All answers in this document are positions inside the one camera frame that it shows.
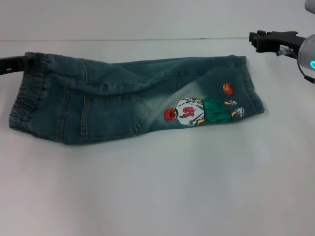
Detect blue denim shorts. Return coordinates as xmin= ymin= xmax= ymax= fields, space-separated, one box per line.
xmin=8 ymin=51 xmax=265 ymax=146

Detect right gripper cable with plug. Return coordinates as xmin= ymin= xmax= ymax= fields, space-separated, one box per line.
xmin=275 ymin=47 xmax=297 ymax=57

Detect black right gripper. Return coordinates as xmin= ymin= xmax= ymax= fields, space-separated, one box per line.
xmin=249 ymin=29 xmax=308 ymax=59

